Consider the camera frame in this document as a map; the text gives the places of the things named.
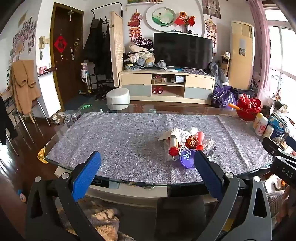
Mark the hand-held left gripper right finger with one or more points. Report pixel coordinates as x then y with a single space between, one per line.
208 176

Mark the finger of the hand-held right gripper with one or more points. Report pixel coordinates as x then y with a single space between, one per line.
272 146

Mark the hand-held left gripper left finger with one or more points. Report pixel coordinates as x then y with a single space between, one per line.
86 176

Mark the purple round lid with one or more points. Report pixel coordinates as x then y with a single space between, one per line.
187 163

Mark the orange bottle with red cap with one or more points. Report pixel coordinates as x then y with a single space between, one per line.
173 144

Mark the black trash bin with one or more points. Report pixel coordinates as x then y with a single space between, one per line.
180 215

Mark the white tissue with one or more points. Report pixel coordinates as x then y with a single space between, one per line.
180 134

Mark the blue tin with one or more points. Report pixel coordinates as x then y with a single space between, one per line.
277 129

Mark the silver foil wrapper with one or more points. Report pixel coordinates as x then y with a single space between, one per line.
211 153

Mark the orange snack wrapper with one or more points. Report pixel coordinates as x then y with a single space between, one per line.
191 141

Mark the red basket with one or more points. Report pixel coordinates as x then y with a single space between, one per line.
248 109

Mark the brown grey fluffy blanket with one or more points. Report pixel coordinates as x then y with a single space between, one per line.
101 217

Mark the grey table mat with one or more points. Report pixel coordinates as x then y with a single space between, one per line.
115 139

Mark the yellow corner protector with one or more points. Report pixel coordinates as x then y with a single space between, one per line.
42 154

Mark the group of slippers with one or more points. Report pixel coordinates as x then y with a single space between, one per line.
62 118

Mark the purple bag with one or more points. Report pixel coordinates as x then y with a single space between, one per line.
223 97

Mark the metal chair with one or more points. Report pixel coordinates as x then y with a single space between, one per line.
39 111

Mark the dark shoes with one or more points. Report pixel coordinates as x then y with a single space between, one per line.
101 93

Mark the white round stool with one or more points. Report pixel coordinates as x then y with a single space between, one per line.
118 98

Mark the cream floor air conditioner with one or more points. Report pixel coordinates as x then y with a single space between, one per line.
240 64

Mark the window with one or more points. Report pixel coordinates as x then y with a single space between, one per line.
282 58

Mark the whiteboard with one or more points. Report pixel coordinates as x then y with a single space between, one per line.
49 92

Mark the grey jacket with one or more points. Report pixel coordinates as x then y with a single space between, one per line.
217 71

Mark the dark hanging garment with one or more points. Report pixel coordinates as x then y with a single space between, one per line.
5 120

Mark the pink curtain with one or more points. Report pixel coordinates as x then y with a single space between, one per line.
260 46

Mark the brown door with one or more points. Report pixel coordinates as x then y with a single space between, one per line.
67 76

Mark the beige television cabinet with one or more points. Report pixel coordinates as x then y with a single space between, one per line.
134 78

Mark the brown garment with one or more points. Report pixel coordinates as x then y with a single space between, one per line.
24 85

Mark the black television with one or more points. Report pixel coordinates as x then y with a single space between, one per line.
182 51

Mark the black coats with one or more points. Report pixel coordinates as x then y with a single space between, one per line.
97 46

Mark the pile of clothes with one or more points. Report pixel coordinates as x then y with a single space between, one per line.
138 55

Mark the beige folding screen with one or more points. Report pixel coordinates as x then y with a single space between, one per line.
116 46

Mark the red diamond door decoration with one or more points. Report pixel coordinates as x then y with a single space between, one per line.
60 44

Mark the red fish hanging decoration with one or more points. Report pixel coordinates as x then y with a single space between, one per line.
135 23

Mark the black coat rack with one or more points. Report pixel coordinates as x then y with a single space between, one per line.
108 5

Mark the pink hanging wall decoration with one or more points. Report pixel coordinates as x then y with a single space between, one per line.
211 32

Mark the wall intercom phone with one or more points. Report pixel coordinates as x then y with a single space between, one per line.
42 42

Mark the wall poster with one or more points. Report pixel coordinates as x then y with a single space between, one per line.
211 8

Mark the wall photo collage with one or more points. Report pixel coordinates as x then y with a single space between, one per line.
22 39

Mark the round wall picture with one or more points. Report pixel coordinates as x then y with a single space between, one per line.
163 17

